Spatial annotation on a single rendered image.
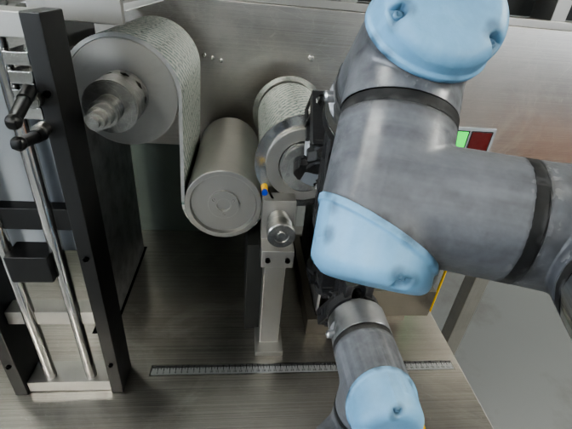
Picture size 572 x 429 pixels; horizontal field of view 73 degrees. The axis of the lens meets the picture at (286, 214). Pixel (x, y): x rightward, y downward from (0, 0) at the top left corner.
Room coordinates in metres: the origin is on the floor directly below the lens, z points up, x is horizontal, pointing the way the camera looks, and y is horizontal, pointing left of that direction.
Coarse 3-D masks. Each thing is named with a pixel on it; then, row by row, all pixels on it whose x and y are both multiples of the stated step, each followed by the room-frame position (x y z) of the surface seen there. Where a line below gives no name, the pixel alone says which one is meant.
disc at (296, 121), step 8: (288, 120) 0.53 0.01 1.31; (296, 120) 0.53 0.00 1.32; (304, 120) 0.53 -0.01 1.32; (272, 128) 0.53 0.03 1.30; (280, 128) 0.53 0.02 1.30; (288, 128) 0.53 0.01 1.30; (264, 136) 0.53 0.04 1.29; (272, 136) 0.53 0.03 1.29; (264, 144) 0.53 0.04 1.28; (256, 152) 0.52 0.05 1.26; (264, 152) 0.52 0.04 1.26; (256, 160) 0.52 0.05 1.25; (264, 160) 0.53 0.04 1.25; (256, 168) 0.52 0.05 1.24; (264, 168) 0.53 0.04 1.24; (264, 176) 0.53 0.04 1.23; (296, 200) 0.53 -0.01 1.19; (304, 200) 0.53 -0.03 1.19; (312, 200) 0.54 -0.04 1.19
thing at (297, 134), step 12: (288, 132) 0.52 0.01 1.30; (300, 132) 0.52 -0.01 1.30; (276, 144) 0.52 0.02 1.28; (288, 144) 0.52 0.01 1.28; (276, 156) 0.52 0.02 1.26; (276, 168) 0.52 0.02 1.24; (276, 180) 0.52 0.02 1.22; (288, 192) 0.52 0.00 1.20; (300, 192) 0.52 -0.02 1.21; (312, 192) 0.53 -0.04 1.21
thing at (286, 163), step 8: (296, 144) 0.52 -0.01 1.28; (304, 144) 0.52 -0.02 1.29; (288, 152) 0.51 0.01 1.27; (296, 152) 0.51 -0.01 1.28; (280, 160) 0.52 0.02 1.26; (288, 160) 0.51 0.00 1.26; (280, 168) 0.51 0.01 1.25; (288, 168) 0.51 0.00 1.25; (288, 176) 0.51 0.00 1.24; (288, 184) 0.51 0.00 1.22; (296, 184) 0.51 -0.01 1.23; (304, 184) 0.51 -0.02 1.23
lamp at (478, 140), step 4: (476, 132) 0.91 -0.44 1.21; (472, 136) 0.91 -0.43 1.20; (476, 136) 0.91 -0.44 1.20; (480, 136) 0.91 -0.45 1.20; (484, 136) 0.92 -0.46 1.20; (488, 136) 0.92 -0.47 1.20; (472, 140) 0.91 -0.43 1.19; (476, 140) 0.91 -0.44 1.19; (480, 140) 0.91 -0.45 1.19; (484, 140) 0.92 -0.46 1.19; (488, 140) 0.92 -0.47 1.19; (472, 144) 0.91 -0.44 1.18; (476, 144) 0.91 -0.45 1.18; (480, 144) 0.92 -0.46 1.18; (484, 144) 0.92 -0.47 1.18; (488, 144) 0.92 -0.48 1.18; (472, 148) 0.91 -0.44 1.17; (476, 148) 0.91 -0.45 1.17; (480, 148) 0.92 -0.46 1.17; (484, 148) 0.92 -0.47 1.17
